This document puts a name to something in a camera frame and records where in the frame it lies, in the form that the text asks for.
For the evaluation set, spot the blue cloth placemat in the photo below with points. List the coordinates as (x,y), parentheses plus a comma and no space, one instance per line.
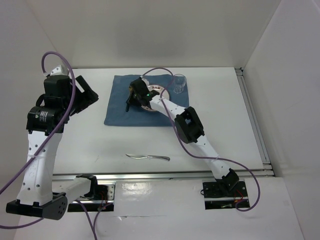
(116,115)

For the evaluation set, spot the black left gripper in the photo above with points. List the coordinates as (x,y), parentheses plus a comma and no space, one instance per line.
(87,97)

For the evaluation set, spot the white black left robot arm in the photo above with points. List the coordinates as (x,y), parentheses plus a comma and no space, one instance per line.
(45,126)

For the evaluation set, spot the gold fork dark handle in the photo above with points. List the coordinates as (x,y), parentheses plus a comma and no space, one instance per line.
(129,100)

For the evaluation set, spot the aluminium right side rail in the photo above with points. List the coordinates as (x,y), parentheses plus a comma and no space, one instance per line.
(267,166)

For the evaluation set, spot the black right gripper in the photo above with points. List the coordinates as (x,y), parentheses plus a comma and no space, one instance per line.
(132,101)

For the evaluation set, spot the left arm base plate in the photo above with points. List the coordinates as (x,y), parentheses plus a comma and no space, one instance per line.
(102,201)

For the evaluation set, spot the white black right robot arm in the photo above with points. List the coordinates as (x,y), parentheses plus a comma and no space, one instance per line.
(188,127)

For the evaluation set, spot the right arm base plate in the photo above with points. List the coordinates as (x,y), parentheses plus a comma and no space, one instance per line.
(215,198)

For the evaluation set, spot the silver table knife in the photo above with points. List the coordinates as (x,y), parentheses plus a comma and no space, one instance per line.
(137,156)

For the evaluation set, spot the aluminium front rail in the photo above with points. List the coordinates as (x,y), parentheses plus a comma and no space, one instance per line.
(166,175)

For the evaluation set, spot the clear plastic cup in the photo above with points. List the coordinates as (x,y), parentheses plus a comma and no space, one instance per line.
(179,83)

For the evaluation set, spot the aluminium rail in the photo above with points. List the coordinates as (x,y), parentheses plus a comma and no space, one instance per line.
(267,166)
(166,175)

